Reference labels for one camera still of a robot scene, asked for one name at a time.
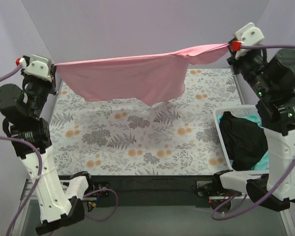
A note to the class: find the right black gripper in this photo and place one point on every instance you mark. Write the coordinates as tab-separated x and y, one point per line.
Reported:
232	58

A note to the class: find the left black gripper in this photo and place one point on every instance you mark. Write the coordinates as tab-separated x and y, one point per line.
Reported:
53	80

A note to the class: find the pink t shirt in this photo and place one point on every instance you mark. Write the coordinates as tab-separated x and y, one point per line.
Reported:
149	78

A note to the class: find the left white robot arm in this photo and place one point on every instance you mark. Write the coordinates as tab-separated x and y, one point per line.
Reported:
30	137

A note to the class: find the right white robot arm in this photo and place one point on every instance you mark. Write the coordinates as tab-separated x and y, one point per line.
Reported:
274	84

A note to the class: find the white plastic laundry basket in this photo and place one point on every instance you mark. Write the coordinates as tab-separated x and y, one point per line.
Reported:
243	139

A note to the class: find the black t shirt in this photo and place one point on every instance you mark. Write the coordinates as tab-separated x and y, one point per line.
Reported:
243	142

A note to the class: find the floral table cloth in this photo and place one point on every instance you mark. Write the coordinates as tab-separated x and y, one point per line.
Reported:
127	137

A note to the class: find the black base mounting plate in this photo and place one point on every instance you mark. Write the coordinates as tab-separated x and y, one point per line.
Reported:
152	191

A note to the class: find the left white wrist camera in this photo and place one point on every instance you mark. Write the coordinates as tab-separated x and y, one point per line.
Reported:
37	66

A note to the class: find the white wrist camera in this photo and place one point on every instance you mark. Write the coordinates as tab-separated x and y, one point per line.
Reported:
37	66
248	35

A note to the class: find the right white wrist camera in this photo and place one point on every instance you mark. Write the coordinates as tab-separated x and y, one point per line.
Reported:
248	35

